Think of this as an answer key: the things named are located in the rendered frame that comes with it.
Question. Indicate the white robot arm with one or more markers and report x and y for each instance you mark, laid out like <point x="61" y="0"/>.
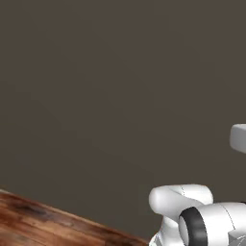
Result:
<point x="205" y="221"/>

